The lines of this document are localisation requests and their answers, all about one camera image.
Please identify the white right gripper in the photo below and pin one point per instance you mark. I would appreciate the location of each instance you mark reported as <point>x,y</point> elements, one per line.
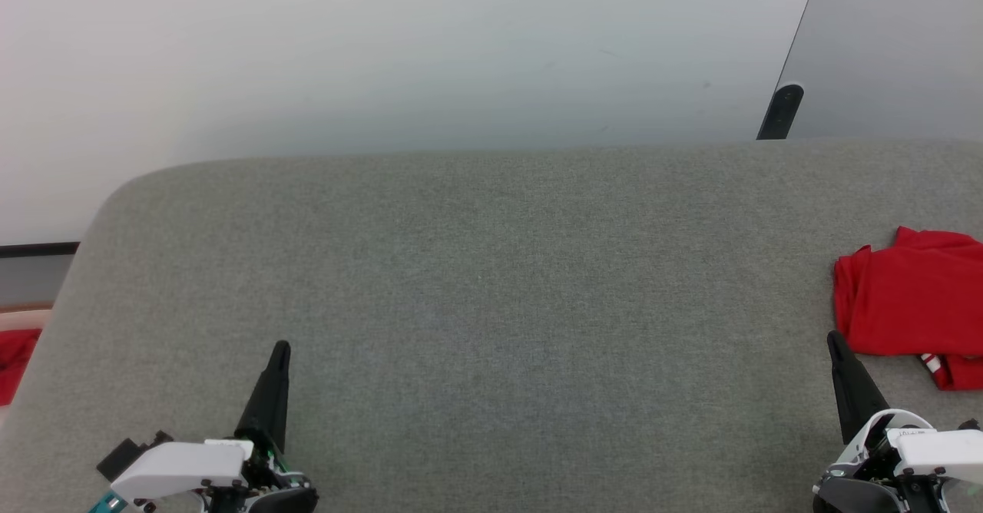
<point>929,455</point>

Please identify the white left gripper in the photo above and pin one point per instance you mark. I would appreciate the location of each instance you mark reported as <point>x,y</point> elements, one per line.
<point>184,467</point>

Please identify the red white sports jersey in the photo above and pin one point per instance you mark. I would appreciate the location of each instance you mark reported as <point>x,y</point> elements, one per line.
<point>914,298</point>

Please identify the grey fabric sofa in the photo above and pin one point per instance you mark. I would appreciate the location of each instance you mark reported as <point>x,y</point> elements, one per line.
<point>461,306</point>

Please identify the plain red garment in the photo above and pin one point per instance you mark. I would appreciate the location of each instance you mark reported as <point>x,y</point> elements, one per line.
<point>15,359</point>

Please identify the black baseboard strip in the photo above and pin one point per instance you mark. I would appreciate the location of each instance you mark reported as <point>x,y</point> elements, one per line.
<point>38,249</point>

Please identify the black furniture leg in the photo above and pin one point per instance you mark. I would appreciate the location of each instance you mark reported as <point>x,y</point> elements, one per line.
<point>782,110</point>

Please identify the grey flat panel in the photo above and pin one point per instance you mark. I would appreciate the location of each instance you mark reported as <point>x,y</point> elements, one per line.
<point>891,52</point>

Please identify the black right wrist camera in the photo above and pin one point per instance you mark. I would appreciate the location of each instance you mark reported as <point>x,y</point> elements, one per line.
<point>971,424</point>

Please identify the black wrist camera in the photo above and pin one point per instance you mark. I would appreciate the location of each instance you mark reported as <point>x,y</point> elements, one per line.
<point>119,458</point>
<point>971,424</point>

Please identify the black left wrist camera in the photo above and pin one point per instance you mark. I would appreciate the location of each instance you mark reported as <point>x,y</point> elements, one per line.
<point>119,458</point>

